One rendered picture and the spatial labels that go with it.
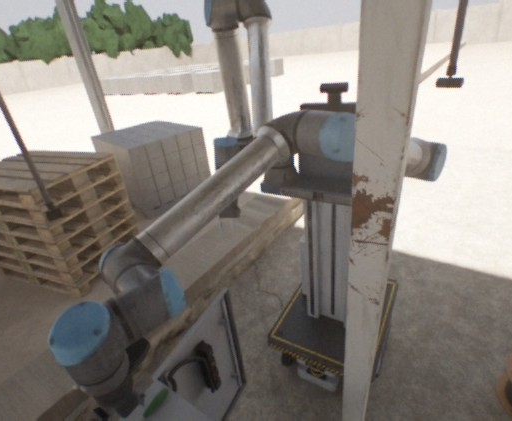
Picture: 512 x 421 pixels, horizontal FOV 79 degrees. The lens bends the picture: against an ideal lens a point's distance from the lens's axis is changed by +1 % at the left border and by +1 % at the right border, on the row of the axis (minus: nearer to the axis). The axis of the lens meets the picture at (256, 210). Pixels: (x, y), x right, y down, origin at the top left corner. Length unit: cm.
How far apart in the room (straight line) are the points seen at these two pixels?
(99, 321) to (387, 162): 50
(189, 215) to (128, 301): 24
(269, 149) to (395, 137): 42
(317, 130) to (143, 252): 49
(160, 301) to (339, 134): 53
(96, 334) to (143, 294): 9
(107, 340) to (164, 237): 24
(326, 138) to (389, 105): 34
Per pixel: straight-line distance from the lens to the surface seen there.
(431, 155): 129
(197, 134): 406
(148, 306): 59
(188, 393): 128
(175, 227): 71
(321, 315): 238
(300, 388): 243
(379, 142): 48
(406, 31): 43
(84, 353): 58
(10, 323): 324
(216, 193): 74
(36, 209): 273
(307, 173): 169
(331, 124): 78
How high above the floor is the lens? 207
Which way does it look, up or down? 28 degrees down
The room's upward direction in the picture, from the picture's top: 7 degrees counter-clockwise
